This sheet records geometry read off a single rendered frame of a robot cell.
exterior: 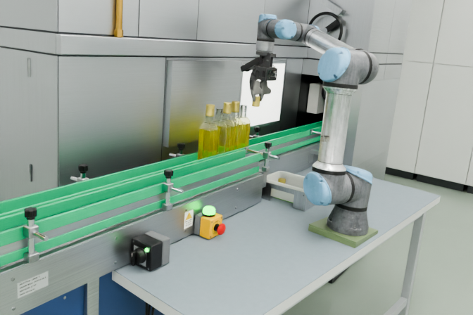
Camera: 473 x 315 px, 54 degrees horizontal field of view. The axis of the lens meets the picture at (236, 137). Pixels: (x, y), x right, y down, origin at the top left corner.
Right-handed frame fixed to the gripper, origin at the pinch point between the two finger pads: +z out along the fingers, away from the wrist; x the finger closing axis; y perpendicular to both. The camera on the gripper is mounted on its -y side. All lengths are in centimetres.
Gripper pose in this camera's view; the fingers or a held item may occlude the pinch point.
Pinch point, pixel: (256, 98)
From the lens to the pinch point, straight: 201.4
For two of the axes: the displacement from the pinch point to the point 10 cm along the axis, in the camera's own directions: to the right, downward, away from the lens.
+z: -0.8, 9.7, 2.2
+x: 7.1, -1.0, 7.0
